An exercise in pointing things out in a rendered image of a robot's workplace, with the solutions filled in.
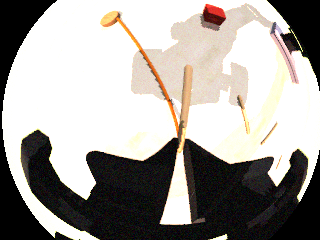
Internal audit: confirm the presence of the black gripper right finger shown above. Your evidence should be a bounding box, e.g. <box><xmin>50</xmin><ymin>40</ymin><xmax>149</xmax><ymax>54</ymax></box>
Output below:
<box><xmin>183</xmin><ymin>139</ymin><xmax>275</xmax><ymax>224</ymax></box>

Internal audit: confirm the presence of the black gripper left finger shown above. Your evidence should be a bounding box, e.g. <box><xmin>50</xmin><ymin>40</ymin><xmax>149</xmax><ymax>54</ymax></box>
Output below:
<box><xmin>85</xmin><ymin>137</ymin><xmax>179</xmax><ymax>223</ymax></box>

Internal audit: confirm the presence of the orange string with tan wooden stick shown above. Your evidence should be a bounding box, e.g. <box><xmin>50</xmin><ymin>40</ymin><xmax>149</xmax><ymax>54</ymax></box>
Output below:
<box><xmin>116</xmin><ymin>17</ymin><xmax>193</xmax><ymax>153</ymax></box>

